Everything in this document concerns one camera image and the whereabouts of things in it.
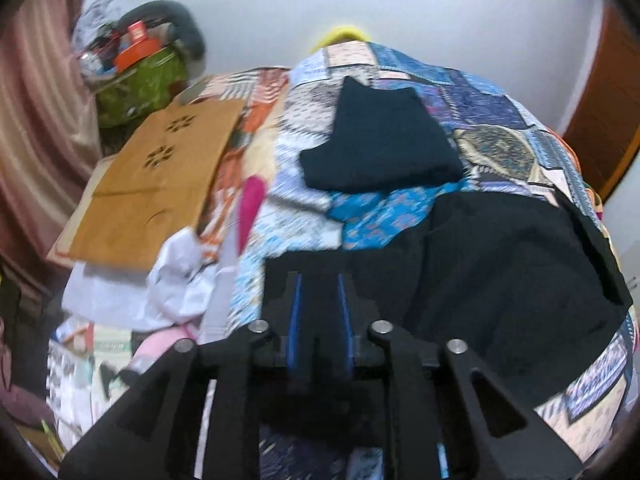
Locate brown wooden door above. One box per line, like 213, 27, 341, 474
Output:
564, 4, 640, 200

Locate dark black pants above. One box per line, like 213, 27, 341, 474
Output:
259, 190, 634, 451

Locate folded dark teal garment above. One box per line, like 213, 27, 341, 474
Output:
299, 77, 463, 194

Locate pink cloth strip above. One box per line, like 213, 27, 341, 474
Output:
238, 176, 266, 254

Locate grey neck pillow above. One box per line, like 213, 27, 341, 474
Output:
115, 0, 206, 61

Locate orange box in bag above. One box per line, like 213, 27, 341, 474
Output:
114, 21, 163, 73

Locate striped pink curtain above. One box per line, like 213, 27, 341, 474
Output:
1, 0, 101, 294

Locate blue patchwork bedspread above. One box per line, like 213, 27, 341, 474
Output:
60, 41, 639, 479

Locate yellow curved tube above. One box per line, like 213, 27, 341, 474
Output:
310, 25, 371, 53

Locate brown cardboard box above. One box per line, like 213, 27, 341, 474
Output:
48, 99, 246, 271

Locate white crumpled cloth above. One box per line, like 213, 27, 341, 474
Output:
62, 228, 218, 333

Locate green fabric bag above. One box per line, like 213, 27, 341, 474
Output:
94, 47, 188, 128

